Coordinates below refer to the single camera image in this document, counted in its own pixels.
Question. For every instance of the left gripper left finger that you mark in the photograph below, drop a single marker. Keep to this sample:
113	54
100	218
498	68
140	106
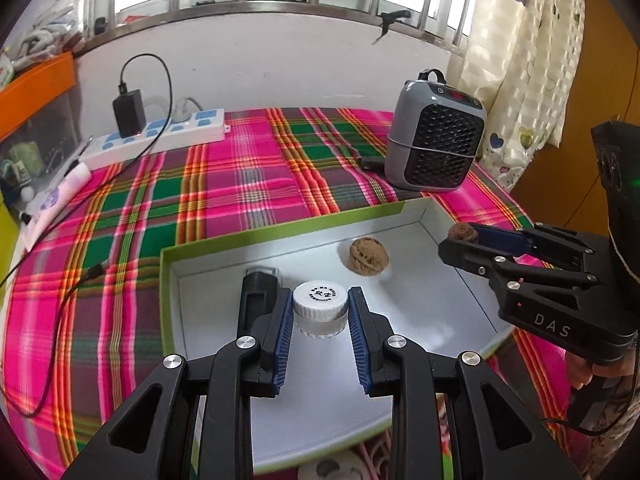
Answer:
191	418

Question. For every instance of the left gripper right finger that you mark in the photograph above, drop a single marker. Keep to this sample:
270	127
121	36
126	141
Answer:
492	434

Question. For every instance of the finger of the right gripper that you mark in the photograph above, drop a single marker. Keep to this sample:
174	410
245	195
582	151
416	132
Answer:
500	268
557	246

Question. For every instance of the brown walnut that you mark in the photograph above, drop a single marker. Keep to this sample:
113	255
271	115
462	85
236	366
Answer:
463	231
367	256

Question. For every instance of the black rectangular device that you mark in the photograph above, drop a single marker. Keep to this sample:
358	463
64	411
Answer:
259	295

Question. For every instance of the white lidded small jar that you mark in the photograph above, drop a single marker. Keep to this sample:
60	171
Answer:
320	308

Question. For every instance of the right hand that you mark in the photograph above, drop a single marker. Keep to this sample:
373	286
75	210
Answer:
580	372

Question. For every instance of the green white shallow box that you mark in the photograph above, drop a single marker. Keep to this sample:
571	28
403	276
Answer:
322	408

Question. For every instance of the plaid pink bedsheet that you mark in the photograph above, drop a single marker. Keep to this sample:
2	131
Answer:
84	321

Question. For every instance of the grey black space heater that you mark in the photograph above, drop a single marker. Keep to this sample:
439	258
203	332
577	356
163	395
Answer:
434	136

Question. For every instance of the black heater plug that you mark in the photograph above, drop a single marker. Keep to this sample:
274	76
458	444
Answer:
370	163

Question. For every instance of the heart patterned curtain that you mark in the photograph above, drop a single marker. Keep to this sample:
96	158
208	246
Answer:
520	61

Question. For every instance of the black hook on windowsill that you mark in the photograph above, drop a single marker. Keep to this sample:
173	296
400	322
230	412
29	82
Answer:
390	18

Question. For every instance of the white pink tube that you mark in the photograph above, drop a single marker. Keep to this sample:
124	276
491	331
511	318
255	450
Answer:
35	224

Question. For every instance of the white blue power strip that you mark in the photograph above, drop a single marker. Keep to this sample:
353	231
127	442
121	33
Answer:
204	127

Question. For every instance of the orange lidded storage bin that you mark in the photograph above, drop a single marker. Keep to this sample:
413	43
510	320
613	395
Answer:
38	133

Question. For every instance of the black power adapter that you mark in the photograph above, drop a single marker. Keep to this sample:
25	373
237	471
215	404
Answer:
129	113

